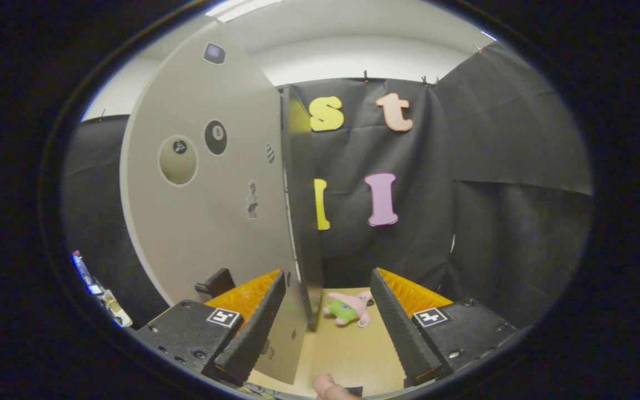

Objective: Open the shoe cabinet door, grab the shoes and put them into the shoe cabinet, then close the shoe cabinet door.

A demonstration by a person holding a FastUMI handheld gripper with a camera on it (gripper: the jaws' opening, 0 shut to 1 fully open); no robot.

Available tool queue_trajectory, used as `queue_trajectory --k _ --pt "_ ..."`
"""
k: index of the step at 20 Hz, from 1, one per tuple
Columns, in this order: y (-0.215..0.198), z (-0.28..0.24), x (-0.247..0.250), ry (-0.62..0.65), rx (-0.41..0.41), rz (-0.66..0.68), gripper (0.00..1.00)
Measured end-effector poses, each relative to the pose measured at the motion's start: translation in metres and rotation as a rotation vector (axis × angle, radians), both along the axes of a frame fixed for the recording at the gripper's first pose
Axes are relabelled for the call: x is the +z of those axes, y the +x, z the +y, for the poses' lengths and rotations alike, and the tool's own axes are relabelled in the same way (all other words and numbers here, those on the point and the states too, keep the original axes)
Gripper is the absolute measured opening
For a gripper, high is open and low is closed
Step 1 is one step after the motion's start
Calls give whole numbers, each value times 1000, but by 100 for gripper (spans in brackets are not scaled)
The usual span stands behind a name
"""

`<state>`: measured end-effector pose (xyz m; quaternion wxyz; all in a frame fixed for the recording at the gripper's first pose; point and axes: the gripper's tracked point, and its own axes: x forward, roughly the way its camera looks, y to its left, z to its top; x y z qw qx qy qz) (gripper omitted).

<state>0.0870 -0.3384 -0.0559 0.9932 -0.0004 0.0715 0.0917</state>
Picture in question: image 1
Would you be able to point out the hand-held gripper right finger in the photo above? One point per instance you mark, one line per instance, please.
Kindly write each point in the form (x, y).
(400, 333)

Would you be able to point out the pink and green plush toy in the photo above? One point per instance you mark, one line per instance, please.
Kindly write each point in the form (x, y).
(348, 310)

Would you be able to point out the ceiling light panel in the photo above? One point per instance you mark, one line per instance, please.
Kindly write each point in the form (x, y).
(242, 8)
(489, 35)

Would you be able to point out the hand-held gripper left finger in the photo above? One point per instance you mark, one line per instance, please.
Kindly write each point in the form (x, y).
(253, 333)

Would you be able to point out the grey shoe cabinet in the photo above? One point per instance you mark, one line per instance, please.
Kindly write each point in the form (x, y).
(303, 222)

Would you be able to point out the blue and white object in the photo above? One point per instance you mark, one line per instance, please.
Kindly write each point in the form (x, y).
(86, 272)

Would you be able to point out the white and yellow packet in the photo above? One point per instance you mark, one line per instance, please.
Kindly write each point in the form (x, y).
(115, 310)

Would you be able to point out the black backdrop cloth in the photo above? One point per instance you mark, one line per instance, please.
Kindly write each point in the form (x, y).
(492, 166)

